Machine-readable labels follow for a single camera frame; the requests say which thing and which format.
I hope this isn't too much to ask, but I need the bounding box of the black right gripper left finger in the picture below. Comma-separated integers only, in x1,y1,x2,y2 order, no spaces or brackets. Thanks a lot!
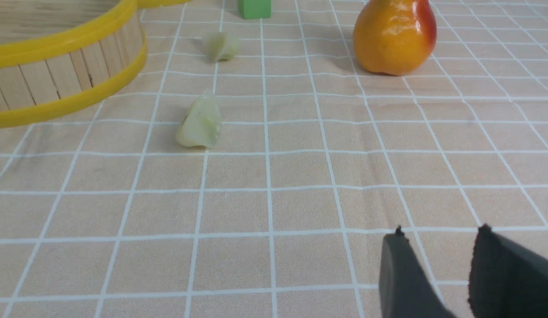
379,226,455,318

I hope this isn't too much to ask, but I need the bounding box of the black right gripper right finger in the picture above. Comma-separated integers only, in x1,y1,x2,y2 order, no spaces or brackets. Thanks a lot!
468,225,548,318

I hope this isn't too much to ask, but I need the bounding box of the pale green dumpling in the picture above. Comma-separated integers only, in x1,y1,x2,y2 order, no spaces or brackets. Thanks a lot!
202,32,242,63
175,89,223,148

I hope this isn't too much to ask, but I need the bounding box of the bamboo steamer tray yellow rim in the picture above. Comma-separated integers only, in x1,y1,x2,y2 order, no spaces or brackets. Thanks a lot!
0,0,148,129

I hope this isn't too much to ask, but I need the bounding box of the beige grid tablecloth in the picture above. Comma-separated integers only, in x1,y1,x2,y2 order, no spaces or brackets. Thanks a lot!
0,0,548,318

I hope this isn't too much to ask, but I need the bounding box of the orange red toy pear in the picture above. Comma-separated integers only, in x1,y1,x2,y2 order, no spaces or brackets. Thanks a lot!
353,0,438,76

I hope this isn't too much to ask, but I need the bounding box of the green cube block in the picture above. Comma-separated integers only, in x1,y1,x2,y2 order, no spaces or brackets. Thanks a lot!
237,0,272,19

